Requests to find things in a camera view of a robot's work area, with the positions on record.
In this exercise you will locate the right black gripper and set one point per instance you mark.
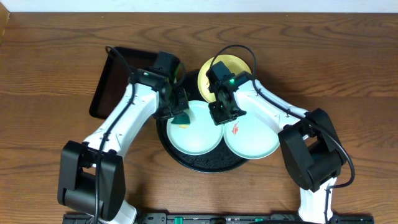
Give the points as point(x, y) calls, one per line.
point(217, 119)

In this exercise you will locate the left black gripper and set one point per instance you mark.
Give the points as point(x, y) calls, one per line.
point(179, 104)

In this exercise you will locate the green and yellow sponge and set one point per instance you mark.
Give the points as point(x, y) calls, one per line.
point(181, 120)

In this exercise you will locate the light green plate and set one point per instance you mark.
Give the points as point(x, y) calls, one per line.
point(248, 137)
point(201, 136)

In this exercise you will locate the yellow plate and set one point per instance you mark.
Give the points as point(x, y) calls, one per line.
point(233, 63)

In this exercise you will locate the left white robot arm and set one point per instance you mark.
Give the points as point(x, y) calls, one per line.
point(91, 178)

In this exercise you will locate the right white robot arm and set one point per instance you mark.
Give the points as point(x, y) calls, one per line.
point(312, 153)

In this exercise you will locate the round black tray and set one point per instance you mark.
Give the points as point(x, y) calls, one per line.
point(220, 159)

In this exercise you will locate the dark rectangular water tray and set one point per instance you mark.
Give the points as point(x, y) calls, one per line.
point(114, 79)

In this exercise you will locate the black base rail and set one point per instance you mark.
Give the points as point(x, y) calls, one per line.
point(162, 218)

